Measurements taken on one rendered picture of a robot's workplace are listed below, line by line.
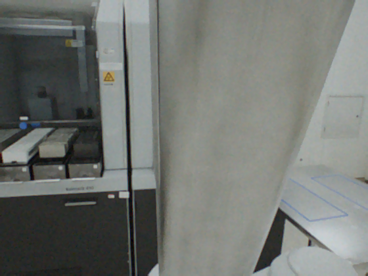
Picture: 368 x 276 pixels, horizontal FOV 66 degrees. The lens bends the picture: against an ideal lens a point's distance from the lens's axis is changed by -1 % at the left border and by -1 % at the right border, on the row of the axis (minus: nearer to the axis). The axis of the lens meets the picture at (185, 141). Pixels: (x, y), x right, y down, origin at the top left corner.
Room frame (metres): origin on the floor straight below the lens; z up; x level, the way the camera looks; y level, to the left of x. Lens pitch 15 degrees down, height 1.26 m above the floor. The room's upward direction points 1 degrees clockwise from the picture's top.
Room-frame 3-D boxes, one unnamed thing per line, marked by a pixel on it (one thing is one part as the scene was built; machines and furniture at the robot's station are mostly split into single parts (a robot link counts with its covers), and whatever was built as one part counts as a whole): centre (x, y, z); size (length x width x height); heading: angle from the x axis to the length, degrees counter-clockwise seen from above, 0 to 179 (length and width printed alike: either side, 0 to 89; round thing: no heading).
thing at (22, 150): (1.35, 0.80, 0.83); 0.30 x 0.10 x 0.06; 11
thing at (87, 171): (1.54, 0.52, 0.78); 0.73 x 0.14 x 0.09; 11
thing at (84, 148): (1.31, 0.48, 0.85); 0.12 x 0.02 x 0.06; 101
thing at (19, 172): (1.48, 0.82, 0.78); 0.73 x 0.14 x 0.09; 11
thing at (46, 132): (1.66, 0.85, 0.83); 0.30 x 0.10 x 0.06; 11
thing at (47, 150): (1.28, 0.63, 0.85); 0.12 x 0.02 x 0.06; 102
